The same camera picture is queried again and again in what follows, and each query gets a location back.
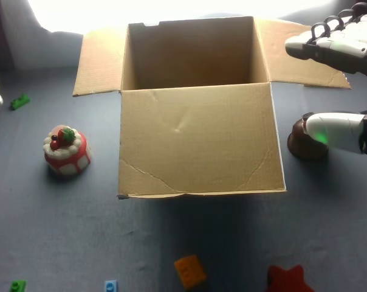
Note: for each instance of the red star toy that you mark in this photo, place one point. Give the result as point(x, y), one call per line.
point(288, 280)

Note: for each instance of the blue toy brick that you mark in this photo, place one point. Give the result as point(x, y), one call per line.
point(111, 286)

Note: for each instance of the brown round object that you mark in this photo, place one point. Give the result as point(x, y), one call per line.
point(299, 149)

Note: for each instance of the green toy brick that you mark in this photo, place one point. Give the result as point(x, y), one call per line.
point(18, 286)
point(19, 102)

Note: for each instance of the red and cream toy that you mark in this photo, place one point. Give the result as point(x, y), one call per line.
point(66, 158)

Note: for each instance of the orange toy brick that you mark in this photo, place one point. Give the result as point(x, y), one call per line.
point(189, 270)

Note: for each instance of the grey table cloth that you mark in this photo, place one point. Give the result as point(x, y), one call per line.
point(80, 228)

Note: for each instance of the brown cardboard box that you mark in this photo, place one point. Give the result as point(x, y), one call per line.
point(201, 137)

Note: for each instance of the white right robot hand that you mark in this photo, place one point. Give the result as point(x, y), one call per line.
point(347, 39)

